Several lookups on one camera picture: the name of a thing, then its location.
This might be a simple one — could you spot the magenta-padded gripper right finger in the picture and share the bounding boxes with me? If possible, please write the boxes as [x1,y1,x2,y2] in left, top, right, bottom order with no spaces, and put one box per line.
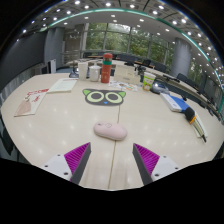
[132,143,182,186]

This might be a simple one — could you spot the blue and white book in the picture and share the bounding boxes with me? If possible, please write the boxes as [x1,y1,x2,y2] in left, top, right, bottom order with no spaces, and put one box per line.
[159,92,190,113]

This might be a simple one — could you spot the ceiling lights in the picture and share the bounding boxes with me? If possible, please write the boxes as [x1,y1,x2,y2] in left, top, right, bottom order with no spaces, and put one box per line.
[16,0,224,88]

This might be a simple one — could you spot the green printed paper cup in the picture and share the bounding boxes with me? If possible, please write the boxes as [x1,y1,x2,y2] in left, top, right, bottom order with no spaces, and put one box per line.
[142,71,157,92]

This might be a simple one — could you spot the white lidded mug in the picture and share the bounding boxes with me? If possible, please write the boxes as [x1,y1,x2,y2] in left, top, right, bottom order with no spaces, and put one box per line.
[88,63,102,83]

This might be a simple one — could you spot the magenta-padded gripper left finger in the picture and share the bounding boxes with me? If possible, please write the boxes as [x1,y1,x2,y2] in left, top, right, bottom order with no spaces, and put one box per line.
[42,142,92,185]

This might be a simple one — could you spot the dark office chairs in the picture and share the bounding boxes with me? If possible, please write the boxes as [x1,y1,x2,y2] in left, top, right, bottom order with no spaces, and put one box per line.
[83,49,221,114]

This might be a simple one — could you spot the red drink bottle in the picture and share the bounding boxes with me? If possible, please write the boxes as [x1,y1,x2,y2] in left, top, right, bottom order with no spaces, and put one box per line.
[100,52,114,84]

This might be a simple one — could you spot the white cardboard box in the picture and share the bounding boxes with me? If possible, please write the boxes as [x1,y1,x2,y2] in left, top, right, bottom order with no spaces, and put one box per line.
[113,64,141,85]

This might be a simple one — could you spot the stacked white paper cups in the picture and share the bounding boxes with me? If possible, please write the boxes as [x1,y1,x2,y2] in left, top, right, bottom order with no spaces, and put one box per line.
[77,61,89,81]

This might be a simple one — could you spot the white printed booklet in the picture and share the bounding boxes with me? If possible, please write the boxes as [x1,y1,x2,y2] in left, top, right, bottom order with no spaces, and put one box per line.
[46,77,79,94]

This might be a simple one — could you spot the dark conference microphone base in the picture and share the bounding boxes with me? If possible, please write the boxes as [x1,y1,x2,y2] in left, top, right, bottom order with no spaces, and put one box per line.
[68,68,80,79]
[149,81,170,95]

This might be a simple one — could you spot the pink computer mouse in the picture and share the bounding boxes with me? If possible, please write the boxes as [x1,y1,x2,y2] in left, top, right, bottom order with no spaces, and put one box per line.
[93,121,129,141]

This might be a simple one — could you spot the curved wooden conference desk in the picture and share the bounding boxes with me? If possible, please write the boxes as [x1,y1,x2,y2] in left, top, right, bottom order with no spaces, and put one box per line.
[63,58,221,118]

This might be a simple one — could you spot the black handheld microphone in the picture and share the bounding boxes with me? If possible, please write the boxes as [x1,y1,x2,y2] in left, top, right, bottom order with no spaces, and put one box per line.
[184,106,208,143]

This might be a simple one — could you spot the red and white magazine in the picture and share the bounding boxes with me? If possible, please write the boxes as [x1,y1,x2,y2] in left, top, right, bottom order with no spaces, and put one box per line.
[14,87,50,118]

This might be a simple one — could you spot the colourful sticker sheet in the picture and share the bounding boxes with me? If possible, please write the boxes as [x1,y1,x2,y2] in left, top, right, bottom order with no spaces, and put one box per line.
[108,80,139,93]

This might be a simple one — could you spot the cat face mouse pad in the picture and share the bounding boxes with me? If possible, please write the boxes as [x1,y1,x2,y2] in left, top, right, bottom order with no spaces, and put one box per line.
[82,88,127,107]

